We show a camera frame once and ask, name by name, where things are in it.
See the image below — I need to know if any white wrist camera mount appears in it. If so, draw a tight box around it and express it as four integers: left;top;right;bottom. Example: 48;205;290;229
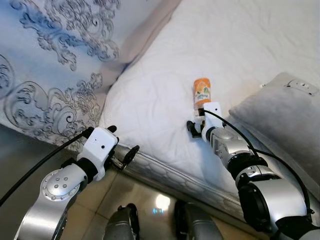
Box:
200;101;224;141
80;126;120;182

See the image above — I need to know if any white quilted mattress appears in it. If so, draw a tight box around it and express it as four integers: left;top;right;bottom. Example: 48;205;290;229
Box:
99;0;320;226

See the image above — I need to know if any grey pillow with white lettering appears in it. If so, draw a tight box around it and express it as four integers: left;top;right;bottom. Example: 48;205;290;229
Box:
228;72;320;168

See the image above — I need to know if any pale duvet with grey ornaments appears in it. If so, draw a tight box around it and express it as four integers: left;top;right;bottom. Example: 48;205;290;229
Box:
0;0;183;151

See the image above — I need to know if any orange drink bottle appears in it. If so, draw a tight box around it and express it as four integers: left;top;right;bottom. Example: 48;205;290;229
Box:
193;77;212;110

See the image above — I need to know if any robot left leg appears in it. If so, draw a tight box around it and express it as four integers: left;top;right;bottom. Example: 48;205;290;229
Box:
103;203;141;240

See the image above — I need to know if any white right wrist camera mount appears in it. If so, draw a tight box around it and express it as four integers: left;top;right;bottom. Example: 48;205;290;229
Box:
200;101;224;141

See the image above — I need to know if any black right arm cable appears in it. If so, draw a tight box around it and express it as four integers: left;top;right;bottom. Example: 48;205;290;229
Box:
201;109;315;216

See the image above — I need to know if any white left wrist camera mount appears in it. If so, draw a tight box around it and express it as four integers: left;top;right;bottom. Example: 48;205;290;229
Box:
80;126;120;182

